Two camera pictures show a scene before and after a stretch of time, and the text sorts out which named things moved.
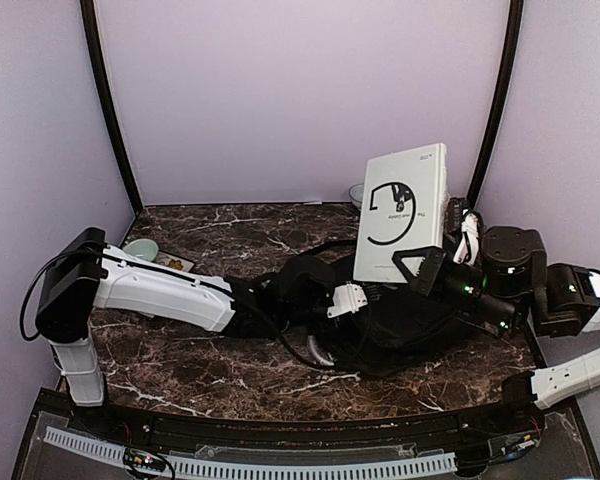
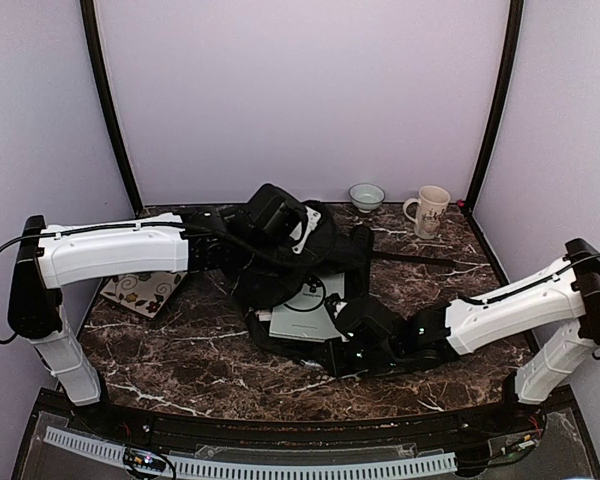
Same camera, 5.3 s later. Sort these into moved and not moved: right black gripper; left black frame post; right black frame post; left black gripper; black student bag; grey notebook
Moved: black student bag; left black gripper; grey notebook; right black gripper
Not moved: left black frame post; right black frame post
